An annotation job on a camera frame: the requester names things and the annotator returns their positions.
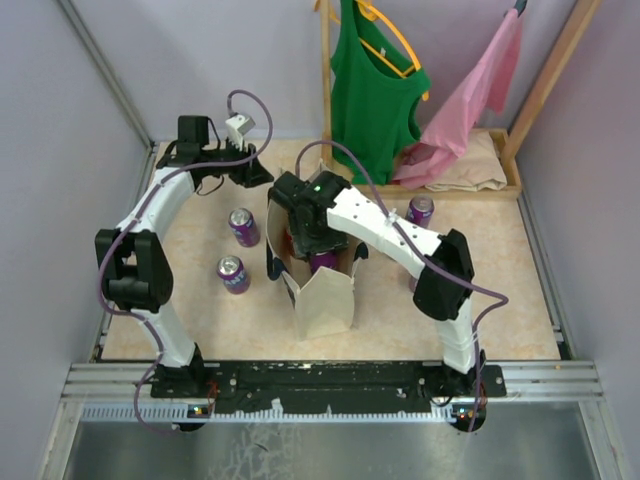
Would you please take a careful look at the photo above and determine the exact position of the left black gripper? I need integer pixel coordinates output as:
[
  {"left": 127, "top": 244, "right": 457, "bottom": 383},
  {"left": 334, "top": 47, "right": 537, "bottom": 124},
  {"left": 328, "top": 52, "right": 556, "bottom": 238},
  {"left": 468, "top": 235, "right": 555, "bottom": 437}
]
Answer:
[{"left": 202, "top": 133, "right": 274, "bottom": 189}]

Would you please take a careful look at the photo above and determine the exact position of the red Coke can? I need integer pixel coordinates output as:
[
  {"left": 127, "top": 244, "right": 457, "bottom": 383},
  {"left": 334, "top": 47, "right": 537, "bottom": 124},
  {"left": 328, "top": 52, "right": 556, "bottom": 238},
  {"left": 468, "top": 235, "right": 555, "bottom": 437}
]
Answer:
[{"left": 284, "top": 227, "right": 295, "bottom": 256}]

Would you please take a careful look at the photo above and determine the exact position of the beige canvas tote bag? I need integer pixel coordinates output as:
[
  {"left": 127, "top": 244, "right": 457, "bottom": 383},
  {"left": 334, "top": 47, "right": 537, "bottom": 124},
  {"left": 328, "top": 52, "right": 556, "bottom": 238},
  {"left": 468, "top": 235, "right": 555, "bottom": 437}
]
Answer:
[{"left": 266, "top": 166, "right": 369, "bottom": 340}]

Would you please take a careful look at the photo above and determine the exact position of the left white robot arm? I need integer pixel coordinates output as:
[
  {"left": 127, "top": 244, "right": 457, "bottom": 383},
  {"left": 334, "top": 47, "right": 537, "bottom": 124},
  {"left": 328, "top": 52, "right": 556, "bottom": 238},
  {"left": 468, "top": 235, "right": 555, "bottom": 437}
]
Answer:
[{"left": 94, "top": 112, "right": 273, "bottom": 397}]

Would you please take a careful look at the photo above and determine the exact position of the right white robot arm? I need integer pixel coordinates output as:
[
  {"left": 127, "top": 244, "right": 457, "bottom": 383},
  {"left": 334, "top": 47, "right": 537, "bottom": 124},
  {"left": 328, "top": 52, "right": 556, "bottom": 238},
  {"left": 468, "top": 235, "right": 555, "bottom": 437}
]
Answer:
[{"left": 268, "top": 171, "right": 482, "bottom": 396}]

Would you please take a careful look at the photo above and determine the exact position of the green tank top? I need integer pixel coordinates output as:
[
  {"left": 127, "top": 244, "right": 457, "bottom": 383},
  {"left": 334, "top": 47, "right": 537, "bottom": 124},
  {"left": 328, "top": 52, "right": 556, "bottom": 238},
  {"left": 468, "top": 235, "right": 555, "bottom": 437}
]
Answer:
[{"left": 331, "top": 1, "right": 431, "bottom": 185}]

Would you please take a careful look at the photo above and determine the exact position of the folded beige cloth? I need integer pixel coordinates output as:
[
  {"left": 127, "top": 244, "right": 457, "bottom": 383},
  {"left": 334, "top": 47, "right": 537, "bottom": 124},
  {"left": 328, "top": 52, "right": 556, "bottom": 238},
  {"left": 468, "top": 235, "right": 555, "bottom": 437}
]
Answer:
[{"left": 426, "top": 130, "right": 507, "bottom": 192}]

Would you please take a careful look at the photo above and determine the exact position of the yellow clothes hanger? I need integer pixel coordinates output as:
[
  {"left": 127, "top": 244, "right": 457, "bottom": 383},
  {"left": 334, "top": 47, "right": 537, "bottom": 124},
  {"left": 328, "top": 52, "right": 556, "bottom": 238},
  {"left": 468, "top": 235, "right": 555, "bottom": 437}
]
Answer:
[{"left": 355, "top": 1, "right": 425, "bottom": 79}]

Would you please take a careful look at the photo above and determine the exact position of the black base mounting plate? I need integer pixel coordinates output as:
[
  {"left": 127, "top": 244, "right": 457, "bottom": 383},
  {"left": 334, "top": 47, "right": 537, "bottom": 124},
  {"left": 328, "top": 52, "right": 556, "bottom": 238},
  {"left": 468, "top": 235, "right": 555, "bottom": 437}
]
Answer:
[{"left": 150, "top": 361, "right": 506, "bottom": 415}]

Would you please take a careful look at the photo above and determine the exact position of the wooden clothes rack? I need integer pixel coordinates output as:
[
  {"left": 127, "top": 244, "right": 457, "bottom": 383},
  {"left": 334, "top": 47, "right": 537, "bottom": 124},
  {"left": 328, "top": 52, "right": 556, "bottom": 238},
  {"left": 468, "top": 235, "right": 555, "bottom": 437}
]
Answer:
[{"left": 313, "top": 1, "right": 601, "bottom": 201}]

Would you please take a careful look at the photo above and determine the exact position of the pink shirt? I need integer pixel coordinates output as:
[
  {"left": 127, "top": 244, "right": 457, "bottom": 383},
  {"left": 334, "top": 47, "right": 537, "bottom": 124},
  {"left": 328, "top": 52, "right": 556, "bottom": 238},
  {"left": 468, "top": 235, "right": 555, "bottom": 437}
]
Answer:
[{"left": 392, "top": 7, "right": 523, "bottom": 188}]

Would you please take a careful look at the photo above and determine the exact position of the grey clothes hanger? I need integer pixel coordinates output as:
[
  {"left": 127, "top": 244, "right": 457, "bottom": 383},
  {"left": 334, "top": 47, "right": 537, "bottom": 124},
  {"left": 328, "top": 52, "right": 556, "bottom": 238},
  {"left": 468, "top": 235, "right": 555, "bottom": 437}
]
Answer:
[{"left": 514, "top": 0, "right": 528, "bottom": 16}]

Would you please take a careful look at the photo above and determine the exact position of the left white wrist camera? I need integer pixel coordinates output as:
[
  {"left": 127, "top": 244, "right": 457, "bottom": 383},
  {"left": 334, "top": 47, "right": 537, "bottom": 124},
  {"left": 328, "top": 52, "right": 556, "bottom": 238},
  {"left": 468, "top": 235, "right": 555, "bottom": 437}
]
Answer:
[{"left": 225, "top": 113, "right": 255, "bottom": 150}]

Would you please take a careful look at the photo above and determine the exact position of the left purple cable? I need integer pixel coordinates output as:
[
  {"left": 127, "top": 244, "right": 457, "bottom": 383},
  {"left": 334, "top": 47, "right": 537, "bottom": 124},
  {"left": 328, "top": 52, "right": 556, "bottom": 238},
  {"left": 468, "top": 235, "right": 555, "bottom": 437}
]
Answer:
[{"left": 96, "top": 88, "right": 274, "bottom": 435}]

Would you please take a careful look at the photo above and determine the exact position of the purple cable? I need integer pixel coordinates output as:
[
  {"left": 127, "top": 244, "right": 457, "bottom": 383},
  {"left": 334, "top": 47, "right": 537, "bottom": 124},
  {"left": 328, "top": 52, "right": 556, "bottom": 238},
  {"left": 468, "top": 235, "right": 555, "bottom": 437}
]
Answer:
[
  {"left": 294, "top": 140, "right": 510, "bottom": 433},
  {"left": 96, "top": 88, "right": 274, "bottom": 435}
]

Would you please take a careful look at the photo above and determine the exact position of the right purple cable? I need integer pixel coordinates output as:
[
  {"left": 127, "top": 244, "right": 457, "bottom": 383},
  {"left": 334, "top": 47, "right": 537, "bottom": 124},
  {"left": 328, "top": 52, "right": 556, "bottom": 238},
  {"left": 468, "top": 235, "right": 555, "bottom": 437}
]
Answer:
[{"left": 294, "top": 140, "right": 510, "bottom": 433}]

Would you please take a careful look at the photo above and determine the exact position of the aluminium frame rail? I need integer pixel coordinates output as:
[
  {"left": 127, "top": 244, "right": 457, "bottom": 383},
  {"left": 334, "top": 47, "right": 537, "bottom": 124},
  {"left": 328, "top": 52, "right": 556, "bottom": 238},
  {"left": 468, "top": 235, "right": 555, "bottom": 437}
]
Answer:
[{"left": 61, "top": 361, "right": 603, "bottom": 431}]

